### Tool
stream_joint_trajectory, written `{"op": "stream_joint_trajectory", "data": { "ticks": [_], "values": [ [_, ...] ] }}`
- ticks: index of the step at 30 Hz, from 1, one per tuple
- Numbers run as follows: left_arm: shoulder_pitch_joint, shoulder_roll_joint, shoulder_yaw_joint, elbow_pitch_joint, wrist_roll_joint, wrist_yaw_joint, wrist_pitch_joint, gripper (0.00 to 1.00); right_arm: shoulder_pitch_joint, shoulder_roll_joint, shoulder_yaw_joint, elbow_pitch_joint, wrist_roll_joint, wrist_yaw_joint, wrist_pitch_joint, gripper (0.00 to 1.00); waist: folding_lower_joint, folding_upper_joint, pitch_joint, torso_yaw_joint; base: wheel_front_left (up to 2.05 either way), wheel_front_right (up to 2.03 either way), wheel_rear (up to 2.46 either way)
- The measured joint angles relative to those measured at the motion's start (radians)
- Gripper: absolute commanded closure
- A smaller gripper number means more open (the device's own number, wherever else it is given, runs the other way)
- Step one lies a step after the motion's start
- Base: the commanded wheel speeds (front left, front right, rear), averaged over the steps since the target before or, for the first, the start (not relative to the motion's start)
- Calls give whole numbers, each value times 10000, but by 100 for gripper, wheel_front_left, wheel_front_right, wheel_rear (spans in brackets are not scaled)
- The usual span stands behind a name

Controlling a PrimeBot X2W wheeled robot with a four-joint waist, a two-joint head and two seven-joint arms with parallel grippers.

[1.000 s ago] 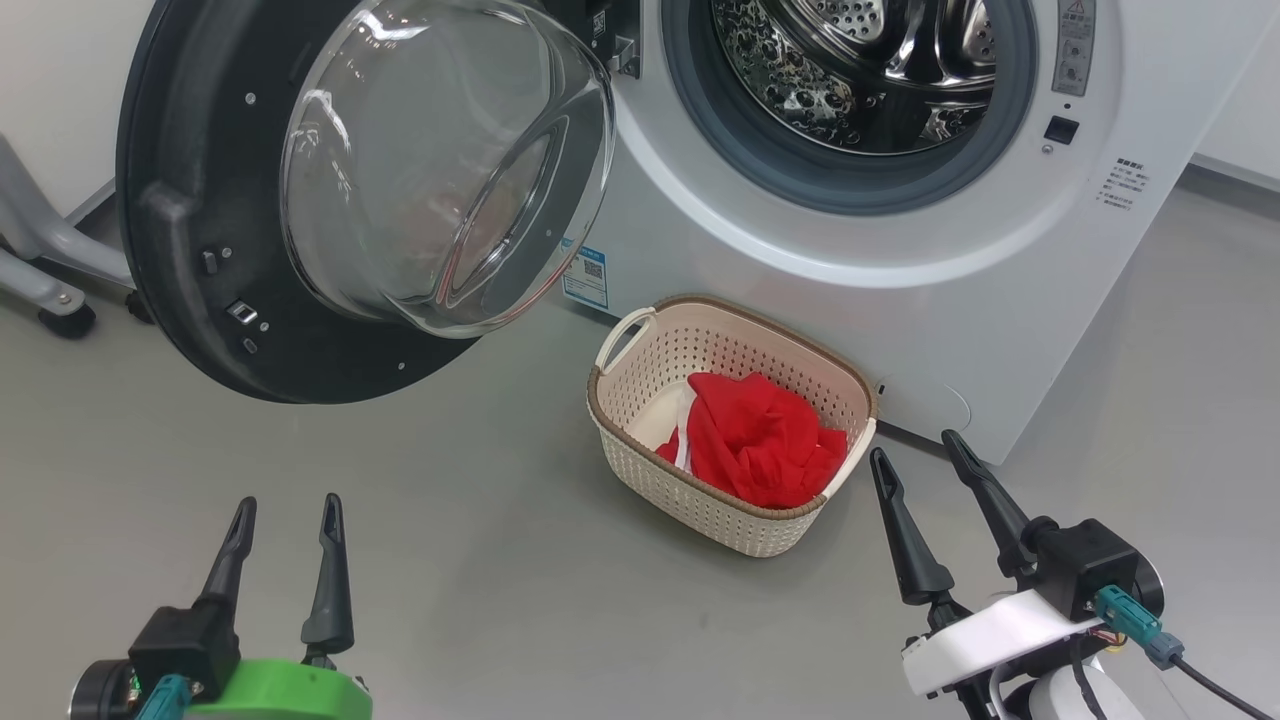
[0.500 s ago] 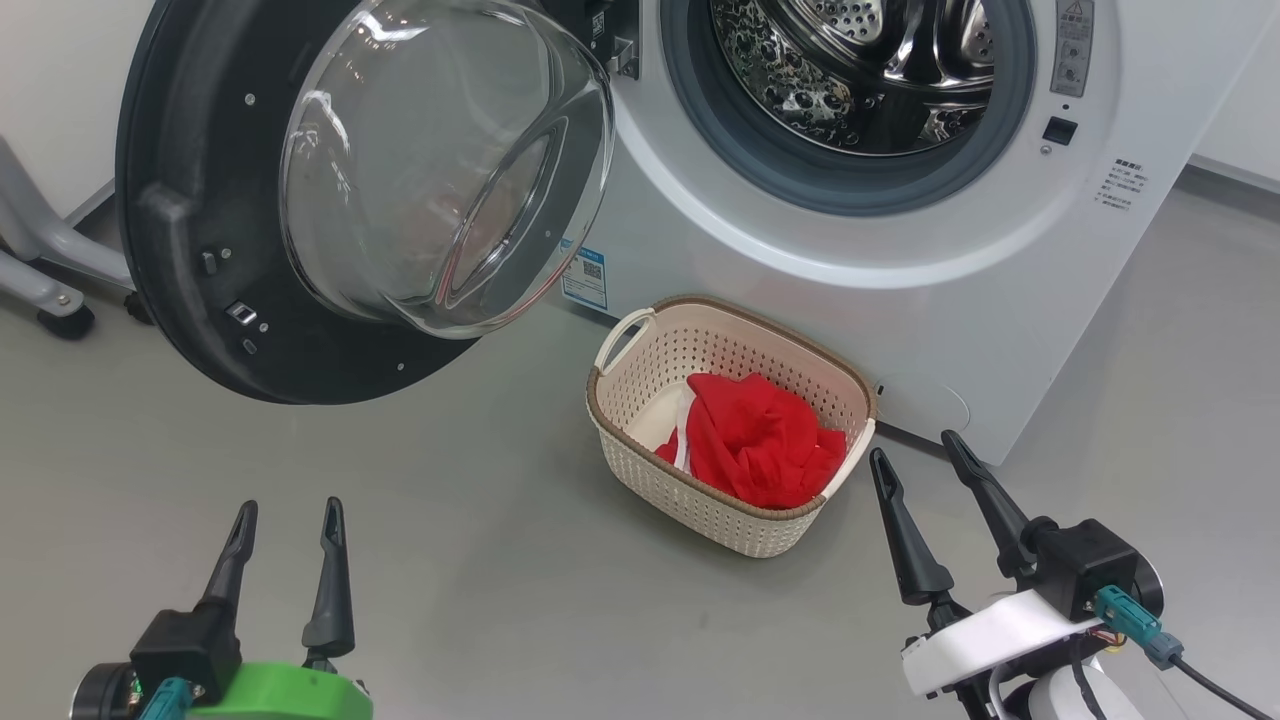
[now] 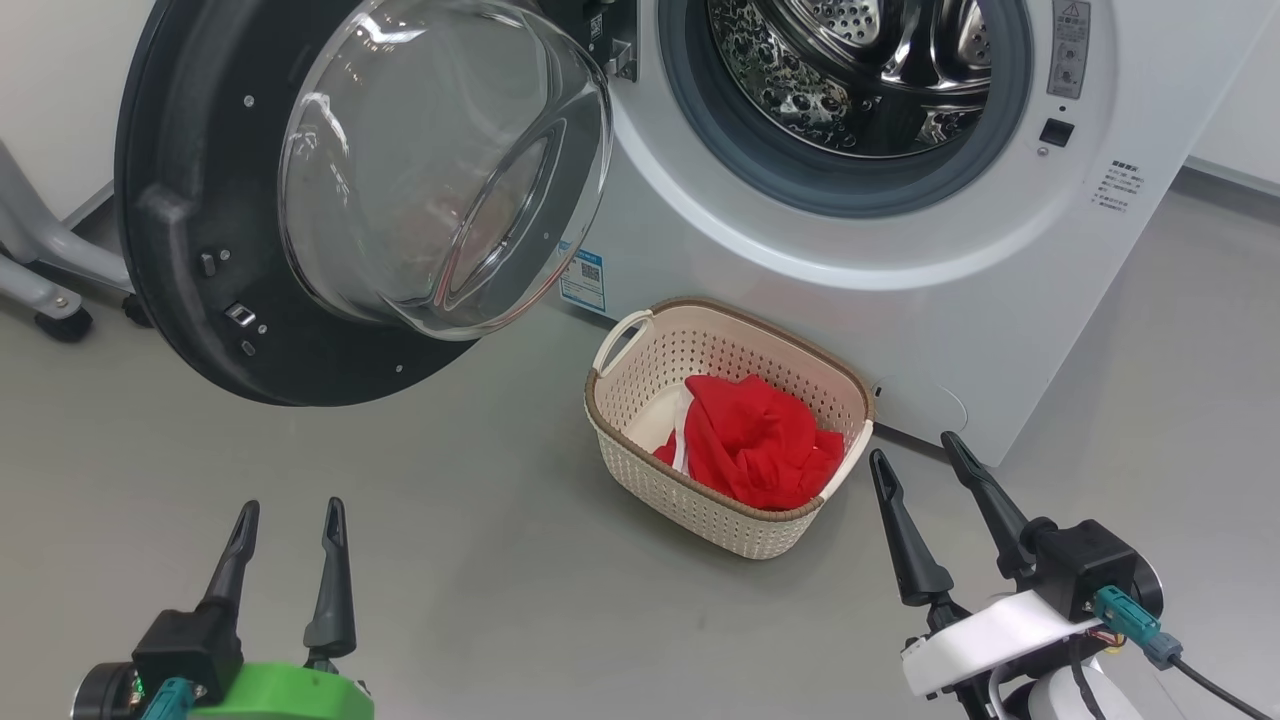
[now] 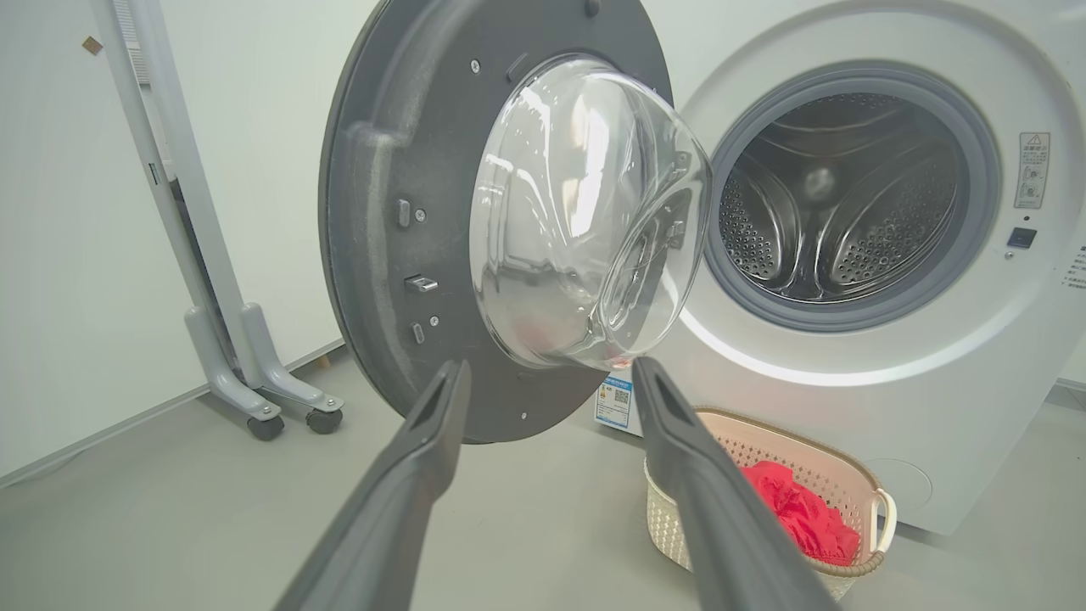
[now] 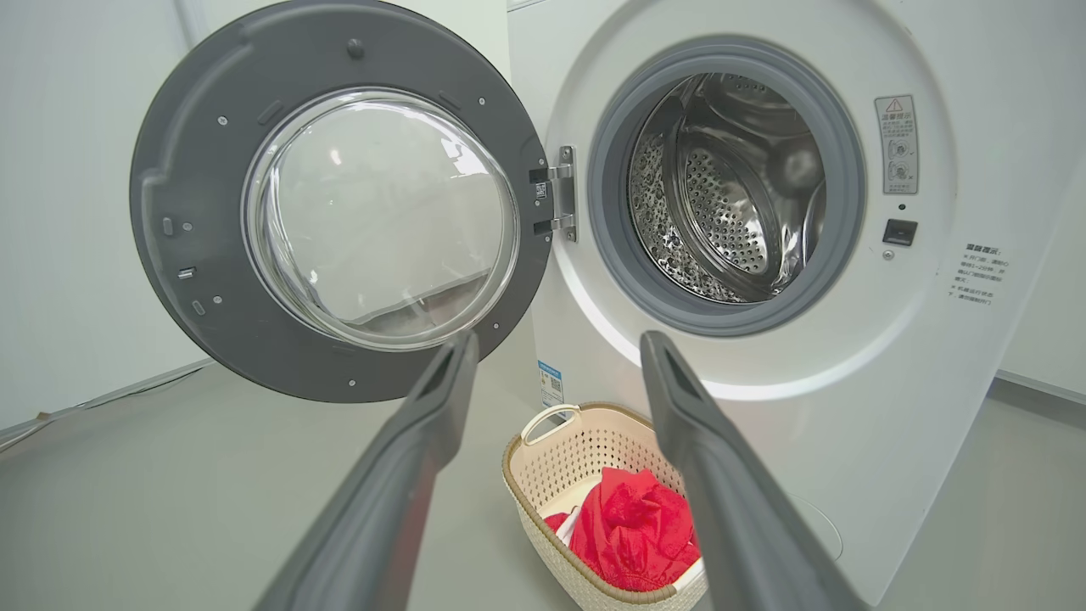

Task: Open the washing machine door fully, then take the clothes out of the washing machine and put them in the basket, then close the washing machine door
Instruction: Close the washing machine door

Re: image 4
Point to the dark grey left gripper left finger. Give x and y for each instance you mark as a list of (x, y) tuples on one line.
[(399, 518)]

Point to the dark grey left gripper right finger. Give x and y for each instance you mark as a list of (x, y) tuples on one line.
[(721, 526)]

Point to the red and white garment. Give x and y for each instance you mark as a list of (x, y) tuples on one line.
[(806, 518)]

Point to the washing machine door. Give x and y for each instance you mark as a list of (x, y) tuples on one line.
[(399, 127)]

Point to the cream perforated laundry basket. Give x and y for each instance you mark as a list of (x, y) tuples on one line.
[(836, 475)]

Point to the white front-load washing machine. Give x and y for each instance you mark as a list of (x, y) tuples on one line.
[(933, 390)]

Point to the blue energy label sticker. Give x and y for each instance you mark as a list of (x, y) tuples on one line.
[(613, 403)]

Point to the light grey stand with casters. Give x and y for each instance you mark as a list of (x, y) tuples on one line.
[(212, 280)]

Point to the small printed text label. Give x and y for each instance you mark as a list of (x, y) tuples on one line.
[(1076, 270)]

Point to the grey warning label sticker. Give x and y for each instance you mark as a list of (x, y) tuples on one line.
[(1032, 170)]

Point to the small brown wall tag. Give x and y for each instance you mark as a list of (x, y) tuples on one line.
[(92, 45)]

